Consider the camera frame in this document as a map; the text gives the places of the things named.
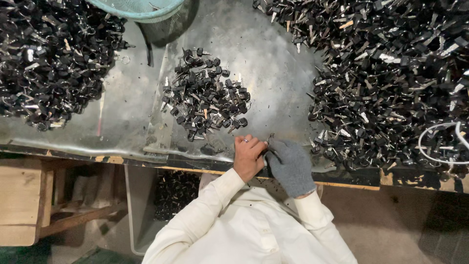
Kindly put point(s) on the grey bin with keys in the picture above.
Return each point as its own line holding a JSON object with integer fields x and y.
{"x": 161, "y": 205}

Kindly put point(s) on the person's left hand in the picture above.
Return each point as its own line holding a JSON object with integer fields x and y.
{"x": 247, "y": 159}

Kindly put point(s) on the small pile of black keys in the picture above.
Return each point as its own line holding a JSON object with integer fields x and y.
{"x": 207, "y": 95}

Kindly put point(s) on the person's right fingers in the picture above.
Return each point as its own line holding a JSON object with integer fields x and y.
{"x": 274, "y": 150}

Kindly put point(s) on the teal plastic basket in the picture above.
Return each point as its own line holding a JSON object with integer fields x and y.
{"x": 141, "y": 9}

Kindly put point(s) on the person's left fingers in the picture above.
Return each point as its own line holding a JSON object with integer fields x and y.
{"x": 252, "y": 142}

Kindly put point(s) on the large heap of ringed keys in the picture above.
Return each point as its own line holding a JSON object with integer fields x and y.
{"x": 55, "y": 58}

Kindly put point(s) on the person's right hand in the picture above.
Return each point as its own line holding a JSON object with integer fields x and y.
{"x": 291, "y": 165}

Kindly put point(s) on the clear plastic sheet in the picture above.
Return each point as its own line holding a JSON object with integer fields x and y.
{"x": 157, "y": 99}

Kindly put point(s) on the wooden stool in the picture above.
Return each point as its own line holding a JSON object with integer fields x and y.
{"x": 44, "y": 201}

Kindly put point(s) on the huge heap of black keys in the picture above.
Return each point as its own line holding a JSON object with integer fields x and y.
{"x": 388, "y": 80}

